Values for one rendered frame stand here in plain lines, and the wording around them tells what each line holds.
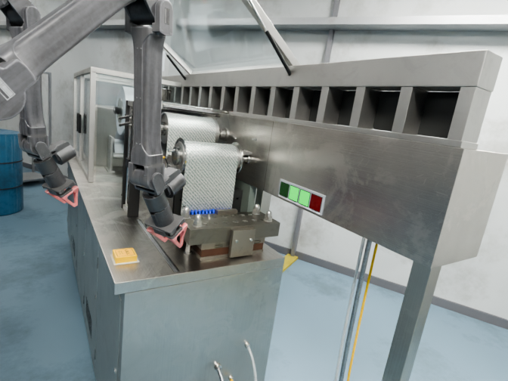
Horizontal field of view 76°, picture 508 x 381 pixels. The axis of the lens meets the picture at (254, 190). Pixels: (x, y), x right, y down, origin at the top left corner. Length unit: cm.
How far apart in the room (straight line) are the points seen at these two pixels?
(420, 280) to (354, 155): 43
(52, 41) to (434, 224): 88
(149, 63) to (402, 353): 112
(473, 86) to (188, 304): 105
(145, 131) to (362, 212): 65
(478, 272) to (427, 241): 255
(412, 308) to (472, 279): 232
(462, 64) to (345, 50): 256
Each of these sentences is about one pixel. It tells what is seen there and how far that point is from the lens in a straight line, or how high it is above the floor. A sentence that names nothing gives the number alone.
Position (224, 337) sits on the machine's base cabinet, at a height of 59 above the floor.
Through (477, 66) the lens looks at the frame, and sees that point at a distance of 91.
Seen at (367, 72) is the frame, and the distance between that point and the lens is 107.
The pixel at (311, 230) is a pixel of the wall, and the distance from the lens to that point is 354.
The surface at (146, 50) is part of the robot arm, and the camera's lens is 81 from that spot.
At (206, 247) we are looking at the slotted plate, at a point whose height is 95.
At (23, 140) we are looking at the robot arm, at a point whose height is 127.
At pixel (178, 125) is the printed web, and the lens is 154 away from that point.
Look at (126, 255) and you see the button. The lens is 122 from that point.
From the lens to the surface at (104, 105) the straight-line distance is 226.
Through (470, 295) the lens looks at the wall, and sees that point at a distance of 353.
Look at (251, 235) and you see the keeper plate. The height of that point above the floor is 99.
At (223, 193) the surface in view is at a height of 110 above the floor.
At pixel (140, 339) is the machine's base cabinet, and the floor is 68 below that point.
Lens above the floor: 145
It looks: 13 degrees down
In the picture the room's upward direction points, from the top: 8 degrees clockwise
